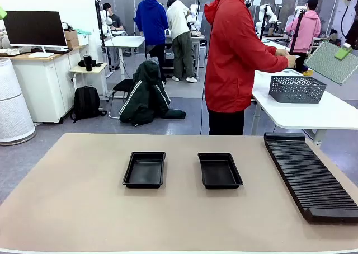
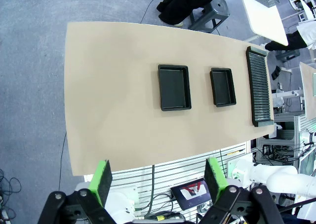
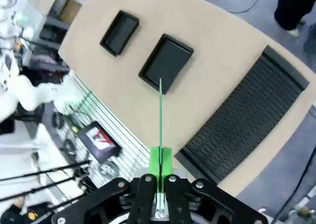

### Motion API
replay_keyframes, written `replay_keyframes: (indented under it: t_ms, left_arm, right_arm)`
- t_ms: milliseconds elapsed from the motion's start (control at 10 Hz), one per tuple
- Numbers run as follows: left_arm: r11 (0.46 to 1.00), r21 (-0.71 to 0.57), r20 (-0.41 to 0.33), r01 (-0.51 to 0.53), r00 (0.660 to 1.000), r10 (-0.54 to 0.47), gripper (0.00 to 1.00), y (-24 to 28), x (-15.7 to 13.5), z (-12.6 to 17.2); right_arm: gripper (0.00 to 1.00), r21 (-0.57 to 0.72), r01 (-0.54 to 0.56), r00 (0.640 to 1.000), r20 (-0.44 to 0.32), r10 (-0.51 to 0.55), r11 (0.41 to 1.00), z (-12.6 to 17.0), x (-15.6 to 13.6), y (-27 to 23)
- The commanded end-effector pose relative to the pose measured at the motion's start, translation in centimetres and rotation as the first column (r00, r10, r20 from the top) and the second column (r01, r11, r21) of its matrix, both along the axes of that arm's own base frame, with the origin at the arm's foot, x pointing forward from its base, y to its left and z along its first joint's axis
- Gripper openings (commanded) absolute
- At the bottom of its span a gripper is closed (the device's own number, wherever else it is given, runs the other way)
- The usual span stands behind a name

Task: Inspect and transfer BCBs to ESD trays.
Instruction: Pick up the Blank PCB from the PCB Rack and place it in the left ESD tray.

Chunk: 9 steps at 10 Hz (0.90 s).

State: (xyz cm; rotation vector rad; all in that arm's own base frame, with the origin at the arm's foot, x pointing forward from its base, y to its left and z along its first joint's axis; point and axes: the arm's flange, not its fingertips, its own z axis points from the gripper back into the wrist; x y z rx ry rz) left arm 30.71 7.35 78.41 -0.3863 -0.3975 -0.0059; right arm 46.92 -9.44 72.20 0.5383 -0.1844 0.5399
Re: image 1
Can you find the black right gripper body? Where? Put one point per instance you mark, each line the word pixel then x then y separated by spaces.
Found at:
pixel 353 33

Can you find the green perforated circuit board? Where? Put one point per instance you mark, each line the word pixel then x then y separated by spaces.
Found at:
pixel 324 61

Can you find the black ESD tray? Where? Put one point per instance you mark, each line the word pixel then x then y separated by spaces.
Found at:
pixel 145 171
pixel 219 173

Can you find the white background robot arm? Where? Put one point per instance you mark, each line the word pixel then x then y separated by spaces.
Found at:
pixel 268 13
pixel 106 21

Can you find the person's left forearm red sleeve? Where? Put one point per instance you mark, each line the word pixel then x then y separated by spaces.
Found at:
pixel 271 49

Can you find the person's right forearm red sleeve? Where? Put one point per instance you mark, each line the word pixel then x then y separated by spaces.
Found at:
pixel 271 63

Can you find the person's right hand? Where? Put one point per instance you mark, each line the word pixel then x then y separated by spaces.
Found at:
pixel 292 61

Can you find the person's left hand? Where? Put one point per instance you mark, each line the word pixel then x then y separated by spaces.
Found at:
pixel 282 52

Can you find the low wooden shelf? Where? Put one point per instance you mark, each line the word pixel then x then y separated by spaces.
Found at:
pixel 321 41

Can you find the white computer monitor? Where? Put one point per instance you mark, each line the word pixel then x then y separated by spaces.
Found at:
pixel 33 28

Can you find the yellow box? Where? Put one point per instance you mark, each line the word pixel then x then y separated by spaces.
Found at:
pixel 308 72

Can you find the person in pink hoodie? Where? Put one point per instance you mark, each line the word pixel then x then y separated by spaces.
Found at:
pixel 305 30

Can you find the grey mesh basket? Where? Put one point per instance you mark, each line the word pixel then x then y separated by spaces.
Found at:
pixel 296 90

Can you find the white background desk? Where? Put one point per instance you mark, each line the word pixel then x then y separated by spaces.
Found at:
pixel 279 45
pixel 126 41

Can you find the black keyboard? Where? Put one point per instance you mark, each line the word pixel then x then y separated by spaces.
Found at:
pixel 61 51

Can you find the white side table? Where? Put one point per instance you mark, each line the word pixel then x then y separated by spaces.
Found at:
pixel 307 114

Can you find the small cardboard box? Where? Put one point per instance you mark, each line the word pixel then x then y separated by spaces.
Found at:
pixel 71 38

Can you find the white cabinet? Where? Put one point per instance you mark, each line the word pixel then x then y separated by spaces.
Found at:
pixel 42 86

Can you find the white storage box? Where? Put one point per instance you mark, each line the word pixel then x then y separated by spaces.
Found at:
pixel 83 40

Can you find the white cylindrical air purifier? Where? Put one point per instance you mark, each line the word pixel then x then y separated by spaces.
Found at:
pixel 14 103

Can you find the black tumbler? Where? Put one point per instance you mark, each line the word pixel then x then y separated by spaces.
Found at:
pixel 88 63

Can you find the small wooden side table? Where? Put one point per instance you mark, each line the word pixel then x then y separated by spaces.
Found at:
pixel 96 69

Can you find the seated person grey shirt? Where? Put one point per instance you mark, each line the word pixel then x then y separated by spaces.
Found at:
pixel 114 20

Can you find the person in red jacket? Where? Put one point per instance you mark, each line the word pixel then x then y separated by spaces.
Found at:
pixel 229 69

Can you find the black backpack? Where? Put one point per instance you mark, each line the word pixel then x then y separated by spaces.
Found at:
pixel 86 103

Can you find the black slotted board rack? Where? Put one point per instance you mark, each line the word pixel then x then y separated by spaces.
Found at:
pixel 307 175

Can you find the black chair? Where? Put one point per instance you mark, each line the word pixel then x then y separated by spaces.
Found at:
pixel 123 84

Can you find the person in blue hoodie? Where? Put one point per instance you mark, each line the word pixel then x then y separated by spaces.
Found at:
pixel 151 21

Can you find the dark green striped jacket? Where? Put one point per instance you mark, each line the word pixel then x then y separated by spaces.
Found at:
pixel 145 97

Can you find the person in white sweater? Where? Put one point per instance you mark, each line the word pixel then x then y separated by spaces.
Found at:
pixel 179 21

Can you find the black camera tripod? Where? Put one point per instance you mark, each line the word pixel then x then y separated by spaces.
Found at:
pixel 297 33
pixel 263 27

